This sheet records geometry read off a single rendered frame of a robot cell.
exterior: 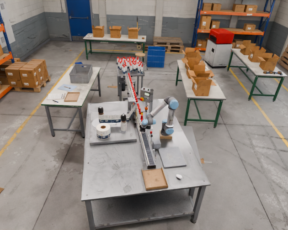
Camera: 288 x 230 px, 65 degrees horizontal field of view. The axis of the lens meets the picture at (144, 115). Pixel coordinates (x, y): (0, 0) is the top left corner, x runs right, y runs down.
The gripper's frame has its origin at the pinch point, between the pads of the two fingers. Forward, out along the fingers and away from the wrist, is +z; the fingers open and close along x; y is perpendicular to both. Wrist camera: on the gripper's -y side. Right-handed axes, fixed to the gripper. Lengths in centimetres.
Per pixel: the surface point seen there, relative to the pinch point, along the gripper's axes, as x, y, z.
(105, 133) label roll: 1, 56, -6
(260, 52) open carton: -265, -383, 136
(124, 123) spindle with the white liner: -11.6, 27.4, -7.3
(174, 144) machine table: 25.3, -41.8, -2.5
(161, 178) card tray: 77, -8, -32
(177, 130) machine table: -2, -56, 13
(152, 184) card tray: 82, 5, -36
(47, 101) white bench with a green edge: -105, 159, 75
